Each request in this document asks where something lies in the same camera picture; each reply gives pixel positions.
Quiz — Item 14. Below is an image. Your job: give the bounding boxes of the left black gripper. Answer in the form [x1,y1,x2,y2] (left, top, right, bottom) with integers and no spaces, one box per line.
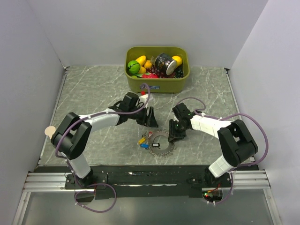
[128,105,158,128]

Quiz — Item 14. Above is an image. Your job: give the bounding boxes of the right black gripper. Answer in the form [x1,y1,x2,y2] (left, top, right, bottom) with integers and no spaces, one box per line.
[168,119,188,142]

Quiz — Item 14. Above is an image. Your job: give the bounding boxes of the large metal keyring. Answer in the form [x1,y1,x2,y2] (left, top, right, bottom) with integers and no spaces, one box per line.
[148,130,175,157]

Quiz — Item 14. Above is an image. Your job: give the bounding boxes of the black tag key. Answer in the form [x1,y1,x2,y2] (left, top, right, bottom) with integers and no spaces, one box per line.
[151,142,160,149]

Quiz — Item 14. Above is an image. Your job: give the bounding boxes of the blue tag key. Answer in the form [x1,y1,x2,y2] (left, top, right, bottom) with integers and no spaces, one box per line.
[140,143,149,149]

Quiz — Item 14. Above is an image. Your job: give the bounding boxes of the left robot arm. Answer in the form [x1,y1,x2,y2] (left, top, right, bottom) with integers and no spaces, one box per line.
[51,92,158,188]

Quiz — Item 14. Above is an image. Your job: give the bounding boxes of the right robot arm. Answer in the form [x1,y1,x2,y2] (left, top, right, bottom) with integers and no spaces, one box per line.
[168,103,258,187]

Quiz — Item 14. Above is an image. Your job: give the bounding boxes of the yellow tag key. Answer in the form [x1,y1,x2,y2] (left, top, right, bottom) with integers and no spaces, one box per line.
[137,137,147,145]

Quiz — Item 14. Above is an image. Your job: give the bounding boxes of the olive green plastic bin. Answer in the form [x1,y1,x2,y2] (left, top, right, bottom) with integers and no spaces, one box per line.
[124,46,190,93]

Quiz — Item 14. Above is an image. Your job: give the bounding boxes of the red toy dragonfruit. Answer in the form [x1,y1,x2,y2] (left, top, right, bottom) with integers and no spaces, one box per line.
[142,73,158,79]

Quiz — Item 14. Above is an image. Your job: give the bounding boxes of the small yellow toy lemon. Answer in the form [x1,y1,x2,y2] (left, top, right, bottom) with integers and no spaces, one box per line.
[138,66,146,74]

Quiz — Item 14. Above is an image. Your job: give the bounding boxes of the green toy watermelon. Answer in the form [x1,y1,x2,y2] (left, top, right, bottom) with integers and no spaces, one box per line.
[127,60,141,75]

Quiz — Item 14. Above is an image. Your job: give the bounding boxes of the orange toy fruit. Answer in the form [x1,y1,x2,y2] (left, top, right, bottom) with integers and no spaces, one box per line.
[143,60,152,69]

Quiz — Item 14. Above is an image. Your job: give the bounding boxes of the dark toy grapes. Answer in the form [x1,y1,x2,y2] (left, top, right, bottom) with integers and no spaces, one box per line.
[174,67,184,78]

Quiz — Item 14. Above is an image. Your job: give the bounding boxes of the black printed can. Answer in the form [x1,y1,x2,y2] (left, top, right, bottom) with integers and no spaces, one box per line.
[155,53,177,75]

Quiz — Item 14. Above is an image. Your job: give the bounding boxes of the yellow toy mango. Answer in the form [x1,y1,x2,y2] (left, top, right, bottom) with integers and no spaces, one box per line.
[136,55,147,67]

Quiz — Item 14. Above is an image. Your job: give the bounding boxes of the yellow toy lemon right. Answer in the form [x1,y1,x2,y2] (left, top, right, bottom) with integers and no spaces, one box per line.
[172,56,183,67]

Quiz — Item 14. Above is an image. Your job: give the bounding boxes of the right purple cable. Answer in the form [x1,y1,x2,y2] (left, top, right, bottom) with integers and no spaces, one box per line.
[175,97,269,205]

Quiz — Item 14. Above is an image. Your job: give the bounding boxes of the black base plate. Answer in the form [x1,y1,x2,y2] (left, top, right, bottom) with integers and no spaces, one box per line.
[35,165,235,200]

